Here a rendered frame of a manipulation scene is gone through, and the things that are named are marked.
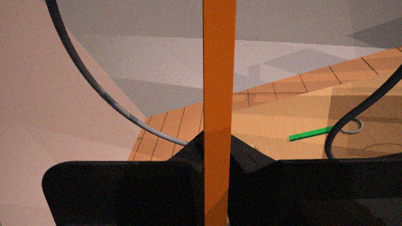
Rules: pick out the orange handle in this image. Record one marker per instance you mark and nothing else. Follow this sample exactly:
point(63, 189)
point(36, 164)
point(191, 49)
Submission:
point(219, 34)

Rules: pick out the green flat bar with white hoop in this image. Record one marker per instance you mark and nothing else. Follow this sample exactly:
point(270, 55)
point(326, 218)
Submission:
point(323, 131)

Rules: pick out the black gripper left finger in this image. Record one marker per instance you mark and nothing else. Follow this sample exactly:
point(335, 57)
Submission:
point(129, 192)

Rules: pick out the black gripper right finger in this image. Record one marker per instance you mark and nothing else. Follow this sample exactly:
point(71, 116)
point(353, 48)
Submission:
point(263, 191)

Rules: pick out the black handle with grey loop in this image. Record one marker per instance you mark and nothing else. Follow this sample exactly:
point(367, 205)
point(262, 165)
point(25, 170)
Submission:
point(395, 155)

